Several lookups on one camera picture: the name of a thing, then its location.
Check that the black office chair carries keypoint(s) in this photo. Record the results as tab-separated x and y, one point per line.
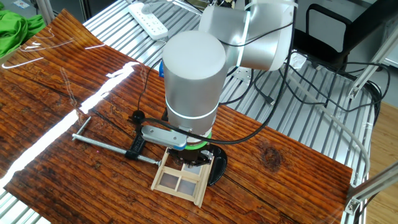
320	51

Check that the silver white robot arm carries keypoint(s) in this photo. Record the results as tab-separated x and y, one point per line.
194	77

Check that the aluminium frame brace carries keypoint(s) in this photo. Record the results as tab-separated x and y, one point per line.
373	183
373	62

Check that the aluminium frame post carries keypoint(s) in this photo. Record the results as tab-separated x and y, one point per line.
45	11

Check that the green cloth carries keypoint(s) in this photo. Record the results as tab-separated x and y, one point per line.
15	31

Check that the black flat panel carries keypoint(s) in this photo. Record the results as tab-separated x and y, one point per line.
373	21

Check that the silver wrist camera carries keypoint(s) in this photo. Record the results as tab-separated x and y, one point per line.
161	137

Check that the white perforated base plate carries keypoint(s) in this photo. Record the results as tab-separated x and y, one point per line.
241	74

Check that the white crumpled wrapper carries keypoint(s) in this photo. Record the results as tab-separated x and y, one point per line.
295	60

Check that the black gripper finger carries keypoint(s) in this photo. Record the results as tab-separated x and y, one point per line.
182	158
206	158

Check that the white power strip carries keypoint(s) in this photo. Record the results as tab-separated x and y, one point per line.
149	21

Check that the wood-grain table mat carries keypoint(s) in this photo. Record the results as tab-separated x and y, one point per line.
280	186

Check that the black metal C-clamp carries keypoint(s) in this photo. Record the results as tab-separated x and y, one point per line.
219	165

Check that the blue white tissue pack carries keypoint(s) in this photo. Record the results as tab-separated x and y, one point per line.
161	69

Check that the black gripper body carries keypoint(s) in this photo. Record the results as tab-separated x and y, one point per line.
192	154

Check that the miniature wooden window frame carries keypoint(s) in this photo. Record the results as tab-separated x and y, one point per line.
182	175

